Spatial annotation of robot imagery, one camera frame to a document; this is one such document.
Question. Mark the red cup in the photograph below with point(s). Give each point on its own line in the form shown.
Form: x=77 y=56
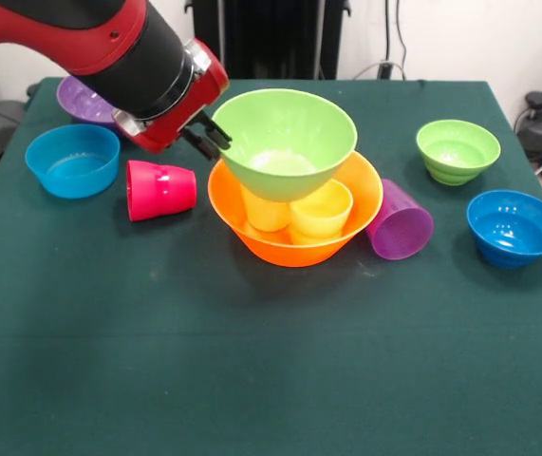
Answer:
x=161 y=190

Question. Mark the large green bowl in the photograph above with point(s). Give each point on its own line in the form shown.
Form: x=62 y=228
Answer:
x=289 y=128

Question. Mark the large orange bowl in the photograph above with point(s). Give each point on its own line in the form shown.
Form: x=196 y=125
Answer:
x=223 y=204

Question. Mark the dark green table cloth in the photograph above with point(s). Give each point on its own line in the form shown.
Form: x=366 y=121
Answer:
x=156 y=389

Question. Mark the yellow cup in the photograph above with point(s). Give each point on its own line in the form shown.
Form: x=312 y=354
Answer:
x=323 y=214

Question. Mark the dark blue bowl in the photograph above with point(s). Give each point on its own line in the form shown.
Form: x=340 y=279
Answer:
x=515 y=233

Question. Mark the translucent yellow-green cup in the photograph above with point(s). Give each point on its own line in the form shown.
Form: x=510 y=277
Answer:
x=263 y=214

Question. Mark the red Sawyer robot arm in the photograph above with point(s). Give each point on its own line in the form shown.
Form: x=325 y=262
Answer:
x=85 y=38

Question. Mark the purple cup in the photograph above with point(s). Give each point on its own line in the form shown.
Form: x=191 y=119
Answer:
x=398 y=233

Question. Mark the light blue bowl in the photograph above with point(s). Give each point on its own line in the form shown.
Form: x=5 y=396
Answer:
x=73 y=166

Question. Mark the large purple bowl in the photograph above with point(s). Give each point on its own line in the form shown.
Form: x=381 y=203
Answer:
x=85 y=104

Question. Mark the small green bowl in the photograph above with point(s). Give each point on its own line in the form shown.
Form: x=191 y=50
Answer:
x=458 y=152

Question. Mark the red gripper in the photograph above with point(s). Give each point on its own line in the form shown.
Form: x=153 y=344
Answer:
x=190 y=109

